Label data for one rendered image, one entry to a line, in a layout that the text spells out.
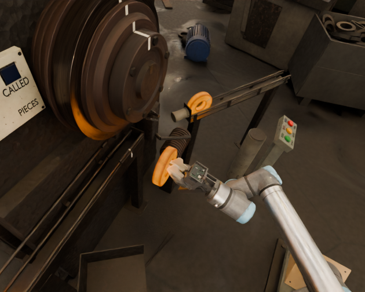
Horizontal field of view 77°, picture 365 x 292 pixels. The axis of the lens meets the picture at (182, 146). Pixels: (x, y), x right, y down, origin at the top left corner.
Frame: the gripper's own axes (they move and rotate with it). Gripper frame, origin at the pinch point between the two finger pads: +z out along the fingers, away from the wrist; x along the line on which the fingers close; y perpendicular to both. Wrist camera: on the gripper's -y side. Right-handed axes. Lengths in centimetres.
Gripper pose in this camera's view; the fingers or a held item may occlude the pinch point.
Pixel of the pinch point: (165, 163)
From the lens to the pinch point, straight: 86.7
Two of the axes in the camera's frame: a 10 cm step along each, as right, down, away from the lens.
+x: -4.0, 6.6, -6.3
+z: -8.3, -5.6, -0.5
